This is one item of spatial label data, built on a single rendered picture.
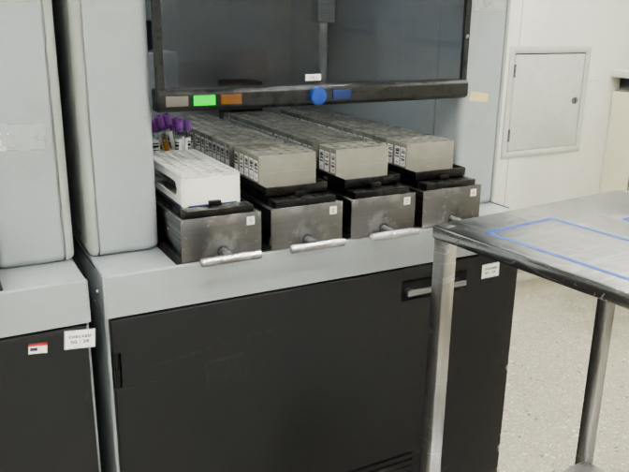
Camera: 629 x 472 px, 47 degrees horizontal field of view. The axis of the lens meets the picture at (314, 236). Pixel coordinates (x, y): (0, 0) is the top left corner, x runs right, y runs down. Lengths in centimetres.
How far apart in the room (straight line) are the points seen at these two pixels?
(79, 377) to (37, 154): 34
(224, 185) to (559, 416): 141
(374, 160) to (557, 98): 198
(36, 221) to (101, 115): 19
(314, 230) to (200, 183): 21
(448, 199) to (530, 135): 183
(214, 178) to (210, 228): 8
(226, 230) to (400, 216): 33
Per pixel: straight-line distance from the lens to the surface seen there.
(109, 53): 115
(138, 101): 116
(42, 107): 114
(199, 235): 114
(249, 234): 117
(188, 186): 115
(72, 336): 114
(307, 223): 121
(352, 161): 132
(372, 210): 127
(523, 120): 313
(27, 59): 113
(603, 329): 144
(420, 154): 140
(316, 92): 124
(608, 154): 351
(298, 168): 126
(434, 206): 135
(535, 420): 224
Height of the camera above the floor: 111
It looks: 17 degrees down
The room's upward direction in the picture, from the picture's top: 1 degrees clockwise
